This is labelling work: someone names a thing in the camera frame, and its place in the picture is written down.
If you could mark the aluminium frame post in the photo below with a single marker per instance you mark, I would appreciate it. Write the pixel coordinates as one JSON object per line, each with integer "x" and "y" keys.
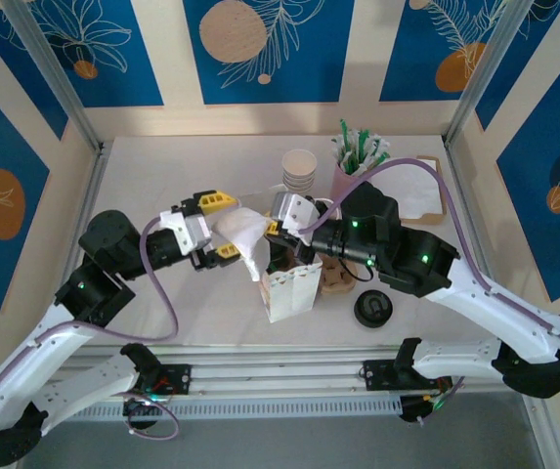
{"x": 55, "y": 73}
{"x": 485, "y": 63}

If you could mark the stack of black cup lids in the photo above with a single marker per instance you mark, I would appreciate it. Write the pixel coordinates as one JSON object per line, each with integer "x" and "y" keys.
{"x": 372, "y": 308}

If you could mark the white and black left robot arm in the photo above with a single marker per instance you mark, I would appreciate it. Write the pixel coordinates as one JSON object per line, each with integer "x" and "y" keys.
{"x": 79, "y": 391}

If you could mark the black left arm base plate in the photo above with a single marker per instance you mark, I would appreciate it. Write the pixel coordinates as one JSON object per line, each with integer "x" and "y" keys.
{"x": 179, "y": 378}

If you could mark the stack of paper cups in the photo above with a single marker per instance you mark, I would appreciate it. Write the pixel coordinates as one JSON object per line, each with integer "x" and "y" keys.
{"x": 299, "y": 163}

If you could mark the bundle of green-white wrapped stirrers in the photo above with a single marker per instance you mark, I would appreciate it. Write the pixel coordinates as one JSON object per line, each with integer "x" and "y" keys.
{"x": 357, "y": 151}

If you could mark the pink cylindrical holder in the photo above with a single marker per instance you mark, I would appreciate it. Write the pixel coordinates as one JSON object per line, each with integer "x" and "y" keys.
{"x": 340, "y": 183}

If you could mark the black controller box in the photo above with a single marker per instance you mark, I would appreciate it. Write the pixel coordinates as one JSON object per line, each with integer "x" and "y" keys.
{"x": 138, "y": 410}
{"x": 414, "y": 410}

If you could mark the brown cardboard napkin tray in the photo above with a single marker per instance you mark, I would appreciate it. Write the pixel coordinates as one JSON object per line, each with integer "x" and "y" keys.
{"x": 431, "y": 220}

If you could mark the aluminium frame side rail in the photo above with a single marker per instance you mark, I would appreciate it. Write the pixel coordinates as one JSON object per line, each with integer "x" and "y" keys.
{"x": 480, "y": 234}
{"x": 89, "y": 185}

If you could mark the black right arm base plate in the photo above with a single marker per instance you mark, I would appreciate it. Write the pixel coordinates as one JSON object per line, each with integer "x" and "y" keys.
{"x": 377, "y": 373}

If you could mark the printed paper gift bag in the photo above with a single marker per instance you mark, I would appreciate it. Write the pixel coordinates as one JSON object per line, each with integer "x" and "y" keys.
{"x": 291, "y": 298}

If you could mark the aluminium frame cross rail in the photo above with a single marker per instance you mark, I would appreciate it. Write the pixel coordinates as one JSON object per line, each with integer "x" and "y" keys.
{"x": 279, "y": 371}

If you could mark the white paper napkin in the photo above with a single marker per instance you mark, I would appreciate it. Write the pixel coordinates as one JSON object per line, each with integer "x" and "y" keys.
{"x": 240, "y": 229}

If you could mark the stack of white napkins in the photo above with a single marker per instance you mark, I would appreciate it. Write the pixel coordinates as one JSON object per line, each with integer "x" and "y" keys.
{"x": 421, "y": 190}

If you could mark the brown pulp cup carrier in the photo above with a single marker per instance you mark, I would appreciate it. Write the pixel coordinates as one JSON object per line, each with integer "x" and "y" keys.
{"x": 335, "y": 283}

